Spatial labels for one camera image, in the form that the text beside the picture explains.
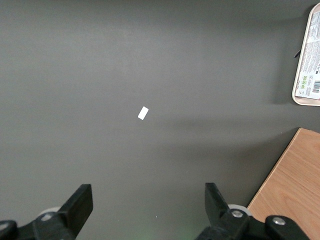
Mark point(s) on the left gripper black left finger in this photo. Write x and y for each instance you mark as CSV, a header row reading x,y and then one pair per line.
x,y
72,212

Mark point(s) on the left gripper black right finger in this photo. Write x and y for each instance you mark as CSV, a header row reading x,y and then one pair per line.
x,y
225,225

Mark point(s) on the beige plastic tray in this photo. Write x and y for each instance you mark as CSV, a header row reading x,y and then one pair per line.
x,y
300,100

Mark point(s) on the wooden drawer cabinet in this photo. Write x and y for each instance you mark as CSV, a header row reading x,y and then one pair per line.
x,y
295,187

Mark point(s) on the white tape marker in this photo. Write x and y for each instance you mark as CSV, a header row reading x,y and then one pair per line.
x,y
143,113

